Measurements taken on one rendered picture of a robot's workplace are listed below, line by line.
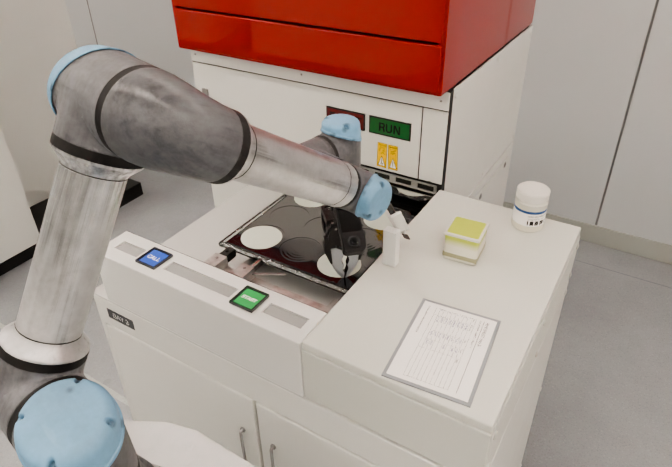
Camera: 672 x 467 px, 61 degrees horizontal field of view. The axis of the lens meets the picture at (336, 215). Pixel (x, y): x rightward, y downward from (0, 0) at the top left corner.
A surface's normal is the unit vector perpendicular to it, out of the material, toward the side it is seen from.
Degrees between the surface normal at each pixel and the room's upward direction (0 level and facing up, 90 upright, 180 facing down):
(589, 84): 90
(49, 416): 10
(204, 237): 0
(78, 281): 89
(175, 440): 0
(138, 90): 35
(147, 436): 0
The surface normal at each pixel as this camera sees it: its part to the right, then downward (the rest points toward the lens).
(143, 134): -0.03, 0.37
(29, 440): 0.07, -0.74
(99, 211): 0.64, 0.39
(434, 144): -0.52, 0.47
